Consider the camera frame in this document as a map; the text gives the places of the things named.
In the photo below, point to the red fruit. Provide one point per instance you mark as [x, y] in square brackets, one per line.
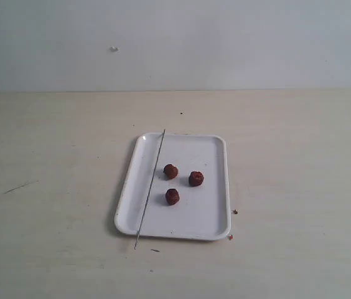
[196, 178]
[170, 171]
[172, 196]

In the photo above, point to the thin metal skewer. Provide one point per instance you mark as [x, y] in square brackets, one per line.
[149, 190]

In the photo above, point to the white rectangular plastic tray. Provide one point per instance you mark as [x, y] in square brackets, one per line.
[177, 186]

